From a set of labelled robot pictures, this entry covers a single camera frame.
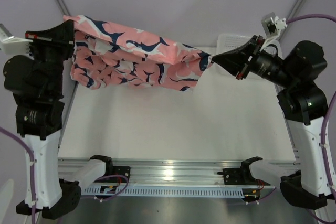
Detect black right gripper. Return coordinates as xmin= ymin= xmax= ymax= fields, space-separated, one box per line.
xmin=213 ymin=36 xmax=298 ymax=89

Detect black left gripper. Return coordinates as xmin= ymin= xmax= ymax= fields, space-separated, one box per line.
xmin=24 ymin=19 xmax=75 ymax=97

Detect pink white patterned shorts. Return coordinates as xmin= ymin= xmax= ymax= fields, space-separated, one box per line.
xmin=63 ymin=15 xmax=213 ymax=92

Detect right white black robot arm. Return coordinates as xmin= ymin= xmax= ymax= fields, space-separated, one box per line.
xmin=213 ymin=36 xmax=333 ymax=210

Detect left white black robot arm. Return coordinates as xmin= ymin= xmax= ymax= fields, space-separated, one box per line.
xmin=1 ymin=20 xmax=114 ymax=220

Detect white perforated plastic basket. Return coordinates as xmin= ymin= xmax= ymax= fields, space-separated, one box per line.
xmin=216 ymin=33 xmax=284 ymax=80

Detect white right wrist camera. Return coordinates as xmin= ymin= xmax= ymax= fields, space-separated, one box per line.
xmin=261 ymin=12 xmax=287 ymax=50

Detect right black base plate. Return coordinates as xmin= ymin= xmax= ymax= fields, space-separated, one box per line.
xmin=217 ymin=168 xmax=269 ymax=186

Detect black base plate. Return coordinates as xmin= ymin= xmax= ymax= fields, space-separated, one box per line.
xmin=217 ymin=168 xmax=269 ymax=186
xmin=110 ymin=166 xmax=131 ymax=184

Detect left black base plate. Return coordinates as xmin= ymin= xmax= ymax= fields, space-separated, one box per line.
xmin=110 ymin=166 xmax=131 ymax=184

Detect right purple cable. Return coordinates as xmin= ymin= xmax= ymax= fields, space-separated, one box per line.
xmin=246 ymin=13 xmax=336 ymax=224

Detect white slotted cable duct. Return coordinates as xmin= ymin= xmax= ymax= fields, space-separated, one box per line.
xmin=82 ymin=185 xmax=267 ymax=198

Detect aluminium front rail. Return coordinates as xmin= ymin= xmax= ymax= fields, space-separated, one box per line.
xmin=57 ymin=157 xmax=301 ymax=189

